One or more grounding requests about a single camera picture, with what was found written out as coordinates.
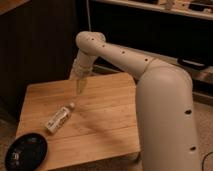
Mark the metal pole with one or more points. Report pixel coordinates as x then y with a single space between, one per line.
88 14

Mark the wooden table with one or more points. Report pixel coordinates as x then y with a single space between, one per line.
103 124

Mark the black ceramic bowl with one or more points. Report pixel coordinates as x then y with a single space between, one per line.
26 153

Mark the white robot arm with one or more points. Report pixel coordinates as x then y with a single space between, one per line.
163 99

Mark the wooden shelf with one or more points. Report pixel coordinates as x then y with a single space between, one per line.
177 7

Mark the white plastic bottle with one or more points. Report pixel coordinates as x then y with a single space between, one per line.
57 120

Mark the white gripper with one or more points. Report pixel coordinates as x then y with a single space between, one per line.
81 69

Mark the black case handle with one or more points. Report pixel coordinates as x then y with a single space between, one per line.
193 65

